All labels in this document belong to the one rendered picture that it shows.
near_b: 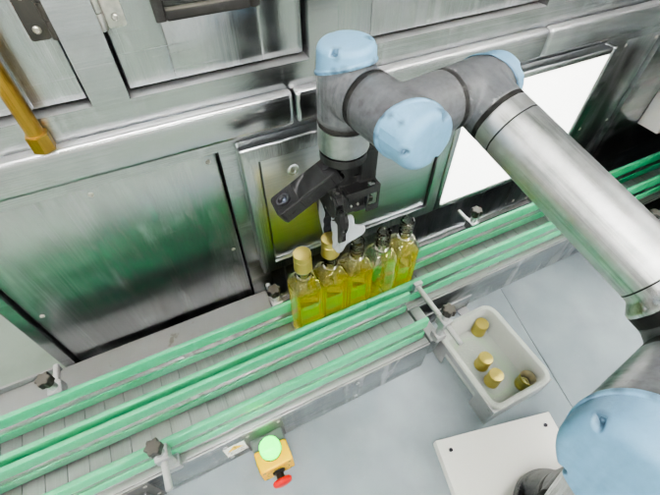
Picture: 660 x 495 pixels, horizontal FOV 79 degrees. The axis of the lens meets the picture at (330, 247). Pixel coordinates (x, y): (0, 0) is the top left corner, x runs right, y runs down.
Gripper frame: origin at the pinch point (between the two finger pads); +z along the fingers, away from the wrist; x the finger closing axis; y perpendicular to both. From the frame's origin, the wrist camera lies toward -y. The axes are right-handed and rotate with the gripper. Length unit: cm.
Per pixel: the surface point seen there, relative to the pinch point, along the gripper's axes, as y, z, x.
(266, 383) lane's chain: -19.1, 28.5, -8.1
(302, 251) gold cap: -5.6, 0.3, 0.2
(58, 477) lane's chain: -60, 28, -8
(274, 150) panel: -4.9, -13.8, 11.8
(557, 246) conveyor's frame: 68, 30, -6
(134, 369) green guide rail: -42.1, 21.1, 2.9
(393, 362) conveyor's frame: 8.1, 29.6, -15.6
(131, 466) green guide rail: -46, 23, -14
